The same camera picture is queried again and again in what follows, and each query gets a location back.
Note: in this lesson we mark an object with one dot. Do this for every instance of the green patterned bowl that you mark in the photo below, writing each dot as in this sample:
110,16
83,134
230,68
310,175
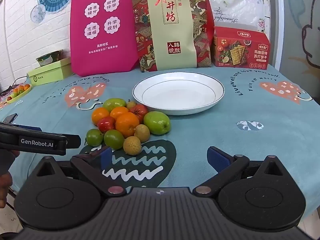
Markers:
47,59

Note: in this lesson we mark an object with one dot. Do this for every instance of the large green jujube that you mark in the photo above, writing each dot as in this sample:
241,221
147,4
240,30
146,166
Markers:
157,123

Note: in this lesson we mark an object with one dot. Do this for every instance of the white floral plastic bag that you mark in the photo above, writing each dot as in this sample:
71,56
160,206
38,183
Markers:
235,5

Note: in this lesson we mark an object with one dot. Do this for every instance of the teal printed tablecloth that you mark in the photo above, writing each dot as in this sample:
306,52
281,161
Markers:
225,135

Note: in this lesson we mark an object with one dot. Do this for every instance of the small red cherry tomato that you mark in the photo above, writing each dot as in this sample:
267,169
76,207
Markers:
106,124

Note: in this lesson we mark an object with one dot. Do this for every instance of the person's left hand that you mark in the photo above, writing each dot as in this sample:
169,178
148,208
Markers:
5,190

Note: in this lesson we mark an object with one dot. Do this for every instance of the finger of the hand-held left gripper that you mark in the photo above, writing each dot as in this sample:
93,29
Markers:
73,141
8,118

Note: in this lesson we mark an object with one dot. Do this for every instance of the orange tangerine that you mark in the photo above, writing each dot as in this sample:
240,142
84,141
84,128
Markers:
119,112
127,125
100,115

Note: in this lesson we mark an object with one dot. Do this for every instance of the large red tomato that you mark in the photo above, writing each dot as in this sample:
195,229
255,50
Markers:
139,112

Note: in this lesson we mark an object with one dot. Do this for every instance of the red patterned gift bag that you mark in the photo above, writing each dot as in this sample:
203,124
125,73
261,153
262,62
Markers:
170,42

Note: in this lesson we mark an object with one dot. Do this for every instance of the green mango fruit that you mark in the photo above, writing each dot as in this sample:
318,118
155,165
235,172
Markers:
114,104

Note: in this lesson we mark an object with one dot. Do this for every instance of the light green box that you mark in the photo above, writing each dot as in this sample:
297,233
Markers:
47,75

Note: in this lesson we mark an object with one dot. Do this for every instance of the heap of tiny fruits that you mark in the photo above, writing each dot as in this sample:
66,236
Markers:
18,90

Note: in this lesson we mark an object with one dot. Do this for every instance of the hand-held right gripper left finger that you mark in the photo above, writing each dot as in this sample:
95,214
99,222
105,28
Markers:
106,154

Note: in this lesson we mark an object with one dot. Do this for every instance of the red cracker box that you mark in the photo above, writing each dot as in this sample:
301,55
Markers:
250,55

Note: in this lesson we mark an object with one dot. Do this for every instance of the brown longan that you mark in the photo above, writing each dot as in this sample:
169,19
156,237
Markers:
142,133
132,145
130,104

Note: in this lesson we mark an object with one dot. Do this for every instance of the small green plum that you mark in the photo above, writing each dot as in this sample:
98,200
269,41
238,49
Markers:
94,137
113,139

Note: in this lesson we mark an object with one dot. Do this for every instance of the pink tote bag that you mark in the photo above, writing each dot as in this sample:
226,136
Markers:
105,52

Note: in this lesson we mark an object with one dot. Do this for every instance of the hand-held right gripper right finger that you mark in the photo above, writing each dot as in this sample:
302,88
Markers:
217,158

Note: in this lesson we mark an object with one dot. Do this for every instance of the small round paper fan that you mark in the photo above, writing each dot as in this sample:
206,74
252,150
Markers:
38,11

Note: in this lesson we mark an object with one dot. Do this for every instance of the white plate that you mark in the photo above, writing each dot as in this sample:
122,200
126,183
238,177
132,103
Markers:
178,93

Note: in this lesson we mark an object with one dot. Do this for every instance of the yellow-green tray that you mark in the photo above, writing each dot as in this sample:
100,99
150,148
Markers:
18,98

